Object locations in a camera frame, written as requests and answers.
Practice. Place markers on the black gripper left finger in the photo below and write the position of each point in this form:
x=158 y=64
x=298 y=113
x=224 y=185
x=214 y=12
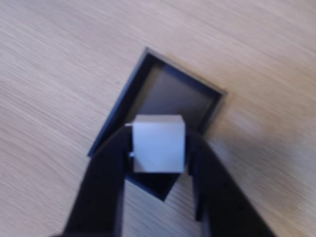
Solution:
x=103 y=185

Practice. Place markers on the black open box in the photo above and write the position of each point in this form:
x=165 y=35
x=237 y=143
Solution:
x=177 y=98

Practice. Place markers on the white cube block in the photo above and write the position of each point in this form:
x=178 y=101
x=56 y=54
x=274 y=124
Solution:
x=159 y=145

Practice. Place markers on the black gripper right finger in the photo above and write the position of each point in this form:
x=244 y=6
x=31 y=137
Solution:
x=217 y=197

